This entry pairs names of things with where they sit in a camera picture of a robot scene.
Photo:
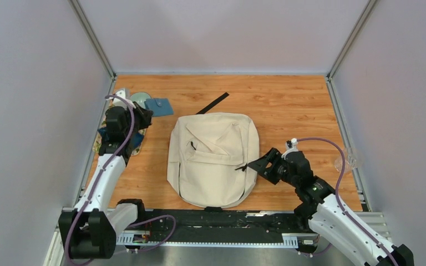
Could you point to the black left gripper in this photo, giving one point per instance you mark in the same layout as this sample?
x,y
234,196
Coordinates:
x,y
145,115

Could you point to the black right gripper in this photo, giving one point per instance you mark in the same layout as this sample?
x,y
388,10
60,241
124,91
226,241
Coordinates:
x,y
273,157

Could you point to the small blue wallet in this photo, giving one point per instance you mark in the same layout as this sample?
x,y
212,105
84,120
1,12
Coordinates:
x,y
159,106

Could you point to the beige canvas backpack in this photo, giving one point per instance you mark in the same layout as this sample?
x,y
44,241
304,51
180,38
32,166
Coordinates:
x,y
208,157

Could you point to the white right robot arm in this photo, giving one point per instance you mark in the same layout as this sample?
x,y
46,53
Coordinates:
x,y
326,214

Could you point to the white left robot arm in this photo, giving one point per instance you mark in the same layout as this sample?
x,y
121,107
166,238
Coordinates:
x,y
89,231

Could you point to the pale green ceramic bowl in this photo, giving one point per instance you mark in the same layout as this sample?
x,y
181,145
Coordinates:
x,y
140,98

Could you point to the dark blue leaf dish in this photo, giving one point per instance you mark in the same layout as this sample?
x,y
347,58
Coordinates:
x,y
136,141

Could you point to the clear plastic cup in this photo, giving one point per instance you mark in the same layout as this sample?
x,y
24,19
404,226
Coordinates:
x,y
353,158

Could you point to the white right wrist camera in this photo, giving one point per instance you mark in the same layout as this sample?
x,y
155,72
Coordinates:
x,y
291,146

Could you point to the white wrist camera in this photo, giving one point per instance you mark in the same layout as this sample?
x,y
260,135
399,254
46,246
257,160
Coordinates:
x,y
291,146
123,99

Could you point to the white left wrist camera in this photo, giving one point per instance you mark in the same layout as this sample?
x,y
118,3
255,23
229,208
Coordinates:
x,y
123,99

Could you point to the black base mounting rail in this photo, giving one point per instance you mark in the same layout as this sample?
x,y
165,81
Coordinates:
x,y
235,229

